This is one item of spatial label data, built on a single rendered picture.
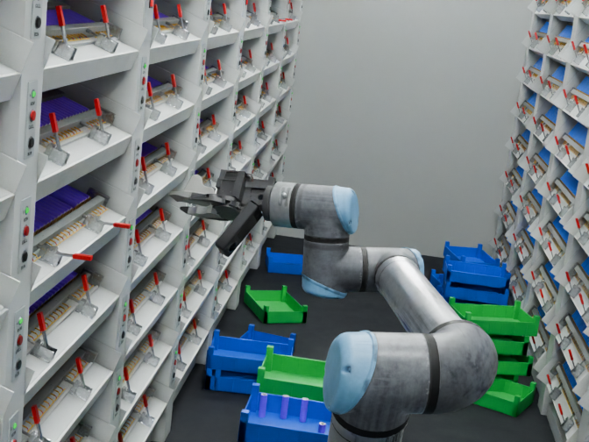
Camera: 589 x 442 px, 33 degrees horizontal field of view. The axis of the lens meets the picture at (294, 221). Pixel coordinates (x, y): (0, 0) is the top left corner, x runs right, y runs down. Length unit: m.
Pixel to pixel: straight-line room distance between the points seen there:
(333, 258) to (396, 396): 0.59
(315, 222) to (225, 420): 1.60
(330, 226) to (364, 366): 0.59
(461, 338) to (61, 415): 0.99
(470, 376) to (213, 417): 2.09
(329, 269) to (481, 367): 0.57
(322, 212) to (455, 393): 0.62
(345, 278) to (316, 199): 0.16
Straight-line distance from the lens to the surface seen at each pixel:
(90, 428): 2.48
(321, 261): 1.96
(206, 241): 3.55
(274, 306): 4.64
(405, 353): 1.42
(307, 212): 1.95
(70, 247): 2.01
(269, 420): 2.70
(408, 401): 1.43
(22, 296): 1.72
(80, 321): 2.16
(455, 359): 1.44
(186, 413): 3.47
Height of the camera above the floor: 1.43
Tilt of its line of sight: 13 degrees down
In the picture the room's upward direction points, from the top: 7 degrees clockwise
